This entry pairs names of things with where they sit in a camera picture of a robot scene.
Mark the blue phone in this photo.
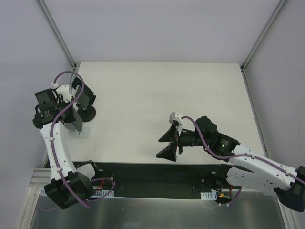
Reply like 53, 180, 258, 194
65, 108, 83, 133

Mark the silver metal phone stand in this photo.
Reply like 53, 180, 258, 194
68, 126, 91, 139

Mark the black round-base phone holder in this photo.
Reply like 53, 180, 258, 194
77, 105, 96, 123

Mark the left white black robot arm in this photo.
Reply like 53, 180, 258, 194
33, 85, 101, 209

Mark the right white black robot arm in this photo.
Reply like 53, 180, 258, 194
156, 112, 305, 212

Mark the black stand far left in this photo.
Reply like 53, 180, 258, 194
89, 94, 96, 105

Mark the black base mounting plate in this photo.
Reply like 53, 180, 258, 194
65, 162, 232, 199

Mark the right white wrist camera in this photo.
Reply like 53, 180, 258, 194
169, 112, 183, 136

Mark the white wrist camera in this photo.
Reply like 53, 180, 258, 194
52, 83, 72, 103
169, 112, 183, 136

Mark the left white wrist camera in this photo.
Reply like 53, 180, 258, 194
52, 83, 72, 103

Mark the right white cable duct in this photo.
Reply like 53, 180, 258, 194
200, 192, 217, 201

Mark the white cable duct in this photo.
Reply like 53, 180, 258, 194
39, 187, 115, 198
200, 192, 217, 201

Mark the left white cable duct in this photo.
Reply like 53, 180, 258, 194
39, 187, 115, 198

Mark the left aluminium frame post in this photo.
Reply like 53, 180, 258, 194
36, 0, 77, 69

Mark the aluminium frame post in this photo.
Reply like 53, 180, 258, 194
36, 0, 77, 69
241, 0, 288, 72

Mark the right aluminium frame post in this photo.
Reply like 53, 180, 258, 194
241, 0, 288, 72

